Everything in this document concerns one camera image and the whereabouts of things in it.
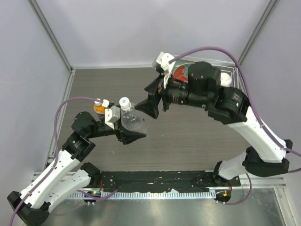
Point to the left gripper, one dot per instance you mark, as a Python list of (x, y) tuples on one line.
[(126, 136)]

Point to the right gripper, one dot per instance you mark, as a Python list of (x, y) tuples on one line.
[(156, 91)]

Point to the clear plastic bottle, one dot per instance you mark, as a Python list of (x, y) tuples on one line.
[(132, 120)]

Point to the orange juice bottle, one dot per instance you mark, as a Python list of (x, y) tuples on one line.
[(100, 111)]

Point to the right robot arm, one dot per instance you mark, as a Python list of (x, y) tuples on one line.
[(230, 106)]

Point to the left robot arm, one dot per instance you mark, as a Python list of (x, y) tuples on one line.
[(34, 203)]

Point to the red and teal plate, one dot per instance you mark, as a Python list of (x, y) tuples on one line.
[(180, 70)]

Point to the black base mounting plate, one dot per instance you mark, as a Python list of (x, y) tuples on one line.
[(187, 181)]

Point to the upper white bowl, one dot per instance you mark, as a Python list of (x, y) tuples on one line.
[(226, 80)]

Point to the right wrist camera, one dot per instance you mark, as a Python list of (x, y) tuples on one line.
[(163, 67)]

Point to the white wire dish rack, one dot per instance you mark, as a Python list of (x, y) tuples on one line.
[(225, 66)]

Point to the slotted cable duct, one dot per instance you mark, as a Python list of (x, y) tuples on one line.
[(173, 194)]

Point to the aluminium frame rail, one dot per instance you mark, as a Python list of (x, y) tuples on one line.
[(261, 183)]

